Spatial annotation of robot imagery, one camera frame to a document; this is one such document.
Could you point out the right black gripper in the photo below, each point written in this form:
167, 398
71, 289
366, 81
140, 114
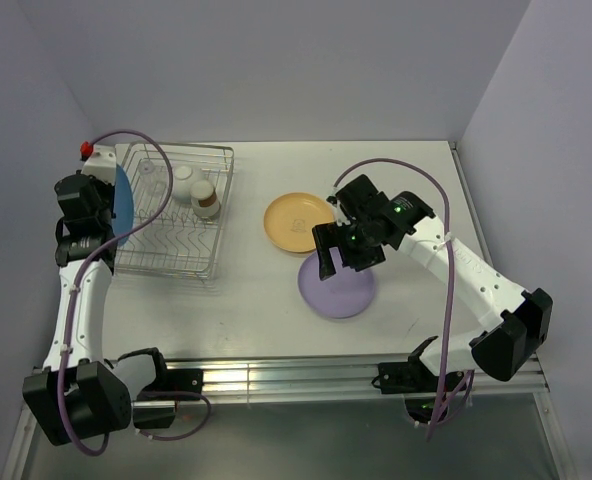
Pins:
331, 235

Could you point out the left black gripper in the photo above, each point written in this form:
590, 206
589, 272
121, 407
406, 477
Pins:
106, 189

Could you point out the blue plate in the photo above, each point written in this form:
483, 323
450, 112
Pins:
123, 222

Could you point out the orange plate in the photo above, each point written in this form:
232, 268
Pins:
289, 219

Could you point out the clear glass cup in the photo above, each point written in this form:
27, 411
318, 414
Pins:
153, 177

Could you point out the purple plate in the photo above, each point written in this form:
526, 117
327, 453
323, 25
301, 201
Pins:
346, 294

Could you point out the white ceramic bowl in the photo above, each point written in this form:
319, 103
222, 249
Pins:
184, 176

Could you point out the steel cup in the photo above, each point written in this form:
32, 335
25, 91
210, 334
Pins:
204, 199

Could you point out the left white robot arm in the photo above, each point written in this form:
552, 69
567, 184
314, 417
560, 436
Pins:
77, 394

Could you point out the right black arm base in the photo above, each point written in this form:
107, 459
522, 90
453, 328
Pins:
408, 378

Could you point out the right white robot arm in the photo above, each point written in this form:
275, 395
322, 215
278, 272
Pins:
512, 321

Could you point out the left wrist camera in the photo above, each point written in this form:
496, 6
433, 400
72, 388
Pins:
100, 162

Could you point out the metal wire dish rack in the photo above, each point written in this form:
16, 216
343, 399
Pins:
177, 243

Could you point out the aluminium mounting rail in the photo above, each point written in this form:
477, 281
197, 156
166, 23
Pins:
288, 379

